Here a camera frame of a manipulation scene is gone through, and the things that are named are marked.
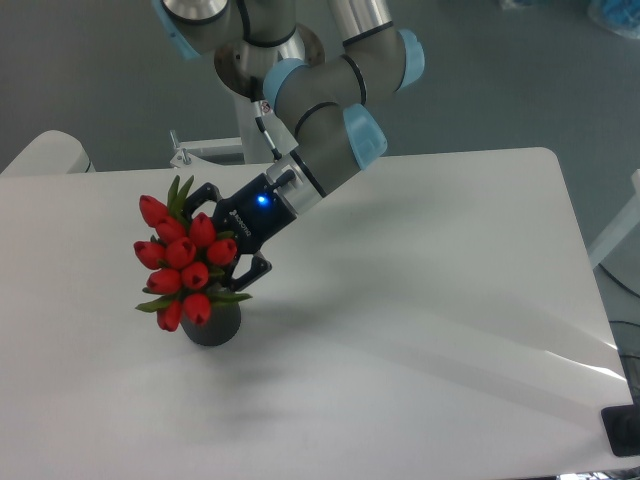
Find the white chair at left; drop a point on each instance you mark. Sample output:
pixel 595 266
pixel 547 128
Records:
pixel 51 153

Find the white furniture leg at right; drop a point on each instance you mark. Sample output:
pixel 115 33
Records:
pixel 617 229

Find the dark grey ribbed vase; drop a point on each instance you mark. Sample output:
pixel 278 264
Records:
pixel 222 325

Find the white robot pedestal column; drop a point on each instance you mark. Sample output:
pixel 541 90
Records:
pixel 241 68

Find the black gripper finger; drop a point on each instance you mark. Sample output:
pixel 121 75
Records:
pixel 258 267
pixel 206 193

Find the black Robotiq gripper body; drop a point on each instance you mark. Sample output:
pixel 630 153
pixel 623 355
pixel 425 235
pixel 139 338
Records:
pixel 254 214

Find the red tulip bouquet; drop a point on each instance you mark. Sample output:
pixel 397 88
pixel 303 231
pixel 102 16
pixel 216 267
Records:
pixel 187 259

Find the blue plastic bag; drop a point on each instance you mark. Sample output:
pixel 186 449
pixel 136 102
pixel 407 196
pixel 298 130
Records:
pixel 618 16

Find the white metal base frame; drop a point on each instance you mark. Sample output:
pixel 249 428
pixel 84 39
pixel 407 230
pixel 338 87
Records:
pixel 191 154

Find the black device at table edge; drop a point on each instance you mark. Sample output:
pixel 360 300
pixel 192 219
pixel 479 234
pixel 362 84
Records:
pixel 621 424

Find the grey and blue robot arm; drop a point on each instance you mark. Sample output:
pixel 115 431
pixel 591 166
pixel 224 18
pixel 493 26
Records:
pixel 322 104

